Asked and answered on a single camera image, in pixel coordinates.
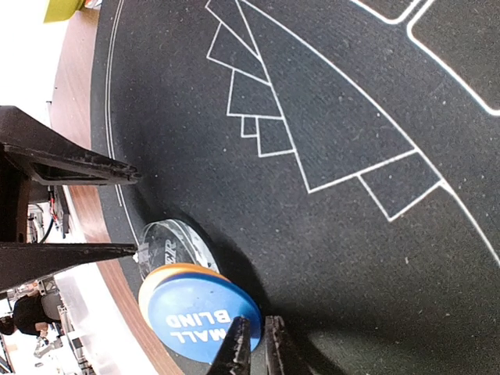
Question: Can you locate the blue small blind button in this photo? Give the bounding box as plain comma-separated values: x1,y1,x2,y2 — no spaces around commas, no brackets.
148,273,263,363

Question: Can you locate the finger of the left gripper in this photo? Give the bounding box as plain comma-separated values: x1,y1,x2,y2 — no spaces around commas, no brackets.
207,316,251,375
265,316,312,375

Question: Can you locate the orange big blind button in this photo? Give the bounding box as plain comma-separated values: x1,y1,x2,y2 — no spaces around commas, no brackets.
138,262,228,328

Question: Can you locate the clear black dealer button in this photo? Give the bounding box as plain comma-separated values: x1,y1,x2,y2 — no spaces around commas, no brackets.
134,219,220,280

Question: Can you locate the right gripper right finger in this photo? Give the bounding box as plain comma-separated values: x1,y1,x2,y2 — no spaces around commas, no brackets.
1,105,140,185

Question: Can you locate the round black poker mat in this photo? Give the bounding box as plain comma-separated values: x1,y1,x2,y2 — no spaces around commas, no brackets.
91,1,499,374

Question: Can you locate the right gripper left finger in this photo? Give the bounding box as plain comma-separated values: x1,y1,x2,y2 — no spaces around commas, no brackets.
1,242,138,292

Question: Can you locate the lime green bowl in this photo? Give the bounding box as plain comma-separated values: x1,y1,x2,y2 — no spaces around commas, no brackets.
44,0,85,23

